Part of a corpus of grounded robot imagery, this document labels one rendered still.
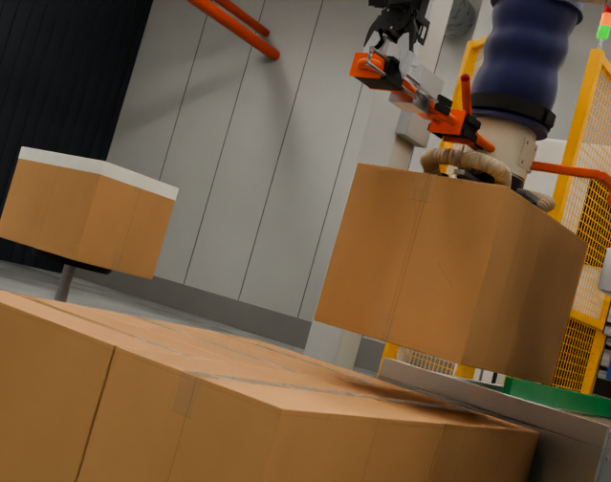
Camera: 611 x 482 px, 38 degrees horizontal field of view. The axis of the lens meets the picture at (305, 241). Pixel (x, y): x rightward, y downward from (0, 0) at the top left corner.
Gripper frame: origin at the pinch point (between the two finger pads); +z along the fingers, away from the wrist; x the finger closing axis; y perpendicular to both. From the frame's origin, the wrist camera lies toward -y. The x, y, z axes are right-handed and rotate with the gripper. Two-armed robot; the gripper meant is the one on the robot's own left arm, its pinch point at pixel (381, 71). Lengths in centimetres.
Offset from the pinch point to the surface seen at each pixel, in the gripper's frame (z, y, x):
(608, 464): 69, 104, -34
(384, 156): -17, 160, 100
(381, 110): -36, 160, 108
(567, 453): 69, 95, -26
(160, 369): 67, -31, 6
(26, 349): 74, -31, 42
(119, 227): 43, 95, 169
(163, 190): 23, 111, 168
